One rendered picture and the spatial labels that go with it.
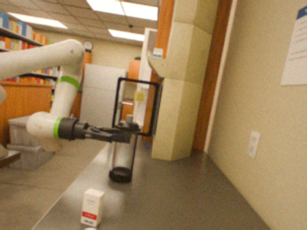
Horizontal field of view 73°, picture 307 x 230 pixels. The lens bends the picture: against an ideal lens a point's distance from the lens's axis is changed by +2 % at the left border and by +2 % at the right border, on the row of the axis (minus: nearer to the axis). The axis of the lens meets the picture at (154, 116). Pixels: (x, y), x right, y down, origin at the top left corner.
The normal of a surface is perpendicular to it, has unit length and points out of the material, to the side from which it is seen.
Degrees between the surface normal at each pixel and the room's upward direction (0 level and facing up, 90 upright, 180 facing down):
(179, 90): 90
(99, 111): 90
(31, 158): 96
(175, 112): 90
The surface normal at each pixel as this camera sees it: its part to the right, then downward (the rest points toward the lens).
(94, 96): 0.00, 0.12
